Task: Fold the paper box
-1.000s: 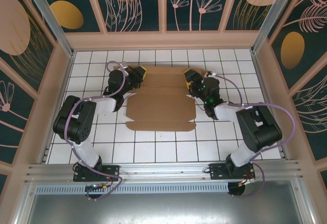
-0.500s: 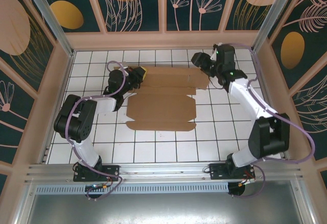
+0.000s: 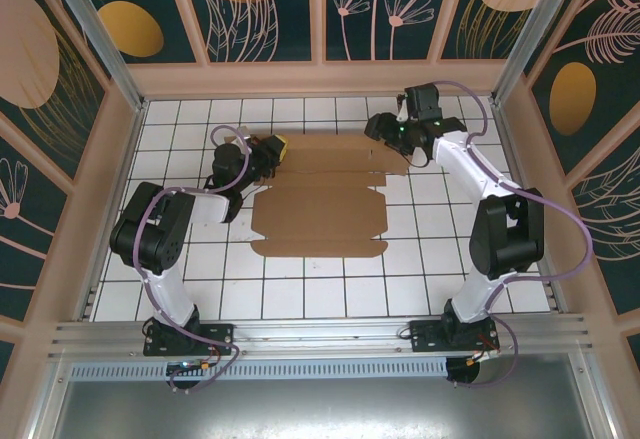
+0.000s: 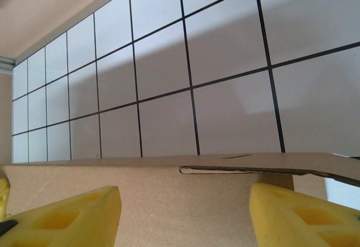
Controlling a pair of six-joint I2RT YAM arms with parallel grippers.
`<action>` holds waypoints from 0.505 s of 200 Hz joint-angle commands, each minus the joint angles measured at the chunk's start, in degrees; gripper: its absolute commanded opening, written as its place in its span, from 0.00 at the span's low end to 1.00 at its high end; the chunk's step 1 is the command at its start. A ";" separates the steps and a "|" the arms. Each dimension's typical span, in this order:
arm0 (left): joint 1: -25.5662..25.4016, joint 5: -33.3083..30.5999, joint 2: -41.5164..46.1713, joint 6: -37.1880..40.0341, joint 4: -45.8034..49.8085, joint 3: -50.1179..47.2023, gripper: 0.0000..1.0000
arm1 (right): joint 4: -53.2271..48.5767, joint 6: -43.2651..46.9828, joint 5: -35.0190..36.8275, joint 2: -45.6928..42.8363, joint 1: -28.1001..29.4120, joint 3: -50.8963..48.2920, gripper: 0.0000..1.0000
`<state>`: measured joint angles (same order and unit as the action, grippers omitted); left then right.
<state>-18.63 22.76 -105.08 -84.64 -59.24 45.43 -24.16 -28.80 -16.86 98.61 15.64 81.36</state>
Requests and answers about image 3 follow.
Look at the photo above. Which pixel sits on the brown cardboard box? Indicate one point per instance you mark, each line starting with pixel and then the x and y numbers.
pixel 320 209

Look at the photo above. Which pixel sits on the grey metal sheet panel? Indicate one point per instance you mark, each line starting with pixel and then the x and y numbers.
pixel 325 409

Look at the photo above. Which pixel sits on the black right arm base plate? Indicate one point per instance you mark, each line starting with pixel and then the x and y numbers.
pixel 425 334

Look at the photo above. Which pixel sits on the aluminium corner post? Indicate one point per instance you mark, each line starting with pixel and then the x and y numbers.
pixel 93 29
pixel 535 29

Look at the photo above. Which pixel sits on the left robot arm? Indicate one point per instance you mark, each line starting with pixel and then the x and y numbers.
pixel 150 234

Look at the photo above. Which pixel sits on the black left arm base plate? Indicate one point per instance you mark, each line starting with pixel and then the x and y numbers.
pixel 220 336

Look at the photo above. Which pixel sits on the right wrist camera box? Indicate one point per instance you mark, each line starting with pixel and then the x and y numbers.
pixel 402 111

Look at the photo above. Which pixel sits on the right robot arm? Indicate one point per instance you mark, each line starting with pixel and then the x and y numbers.
pixel 507 234

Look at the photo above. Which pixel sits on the aluminium mounting rail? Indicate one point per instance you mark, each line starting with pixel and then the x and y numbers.
pixel 325 334

